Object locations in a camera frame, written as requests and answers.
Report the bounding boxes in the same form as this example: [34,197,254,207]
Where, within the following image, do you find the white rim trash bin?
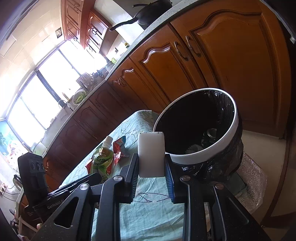
[153,88,243,182]

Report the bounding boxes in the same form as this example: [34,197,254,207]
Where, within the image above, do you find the wooden kitchen cabinets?
[44,1,291,190]

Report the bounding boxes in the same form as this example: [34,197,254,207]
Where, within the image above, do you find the black wok pan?
[109,0,173,32]

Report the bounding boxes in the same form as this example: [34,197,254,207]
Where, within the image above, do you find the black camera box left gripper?
[18,153,49,206]

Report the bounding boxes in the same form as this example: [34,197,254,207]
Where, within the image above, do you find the wooden upper cabinets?
[61,0,118,57]

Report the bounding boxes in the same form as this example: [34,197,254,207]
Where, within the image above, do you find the green juice spout pouch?
[90,136,113,183]

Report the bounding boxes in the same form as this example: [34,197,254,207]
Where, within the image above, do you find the white foam sponge block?
[137,132,165,178]

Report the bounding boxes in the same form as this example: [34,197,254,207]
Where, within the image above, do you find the kitchen window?
[8,41,107,150]

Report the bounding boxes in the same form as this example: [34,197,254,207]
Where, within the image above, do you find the green bowl on counter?
[72,89,86,105]

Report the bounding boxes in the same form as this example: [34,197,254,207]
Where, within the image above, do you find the orange red snack wrapper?
[85,136,129,174]

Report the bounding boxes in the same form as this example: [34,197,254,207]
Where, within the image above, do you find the white countertop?
[32,0,201,156]

